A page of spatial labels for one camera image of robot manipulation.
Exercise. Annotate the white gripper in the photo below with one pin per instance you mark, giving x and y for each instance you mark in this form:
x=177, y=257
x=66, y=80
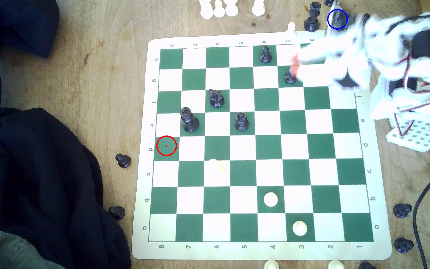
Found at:
x=320, y=56

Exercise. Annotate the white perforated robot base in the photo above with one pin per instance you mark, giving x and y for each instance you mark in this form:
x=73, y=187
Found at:
x=416, y=138

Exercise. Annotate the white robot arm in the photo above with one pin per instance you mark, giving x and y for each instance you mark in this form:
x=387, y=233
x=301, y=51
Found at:
x=394, y=48

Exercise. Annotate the white chess pawn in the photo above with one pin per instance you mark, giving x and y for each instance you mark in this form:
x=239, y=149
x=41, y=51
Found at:
x=219, y=10
x=299, y=228
x=271, y=199
x=291, y=28

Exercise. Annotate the black chess king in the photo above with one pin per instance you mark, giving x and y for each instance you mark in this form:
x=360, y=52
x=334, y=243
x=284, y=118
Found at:
x=311, y=22

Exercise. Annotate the black chess piece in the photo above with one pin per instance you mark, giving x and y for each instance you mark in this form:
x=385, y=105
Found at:
x=366, y=266
x=328, y=2

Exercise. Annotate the black chess rook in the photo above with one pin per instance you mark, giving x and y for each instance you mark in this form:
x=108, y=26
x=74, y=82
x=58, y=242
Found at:
x=241, y=122

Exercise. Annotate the black chess knight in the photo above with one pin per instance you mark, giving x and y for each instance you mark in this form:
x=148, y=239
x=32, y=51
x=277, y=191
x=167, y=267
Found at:
x=216, y=99

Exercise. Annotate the green white chess board mat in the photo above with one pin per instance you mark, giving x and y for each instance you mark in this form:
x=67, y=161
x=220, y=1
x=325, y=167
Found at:
x=267, y=157

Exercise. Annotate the black chess queen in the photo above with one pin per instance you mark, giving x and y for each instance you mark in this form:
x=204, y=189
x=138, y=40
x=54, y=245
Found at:
x=189, y=121

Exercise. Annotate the dark navy cloth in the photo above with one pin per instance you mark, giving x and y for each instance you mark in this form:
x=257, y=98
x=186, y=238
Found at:
x=32, y=168

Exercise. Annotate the olive green cloth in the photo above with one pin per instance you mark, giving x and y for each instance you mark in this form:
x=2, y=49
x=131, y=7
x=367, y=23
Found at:
x=2, y=250

